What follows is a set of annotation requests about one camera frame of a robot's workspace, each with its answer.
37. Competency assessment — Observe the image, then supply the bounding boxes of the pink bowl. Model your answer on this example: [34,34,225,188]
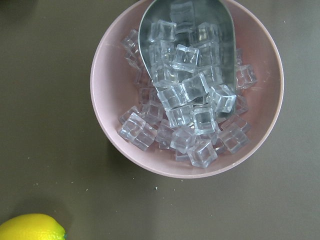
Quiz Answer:
[90,0,284,179]

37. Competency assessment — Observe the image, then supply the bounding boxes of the metal ice scoop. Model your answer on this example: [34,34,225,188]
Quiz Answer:
[138,0,237,119]

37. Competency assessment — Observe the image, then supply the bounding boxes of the clear ice cubes pile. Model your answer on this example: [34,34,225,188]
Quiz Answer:
[118,0,256,168]

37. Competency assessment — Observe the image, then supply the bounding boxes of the yellow lemon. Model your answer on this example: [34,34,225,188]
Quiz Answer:
[0,213,66,240]

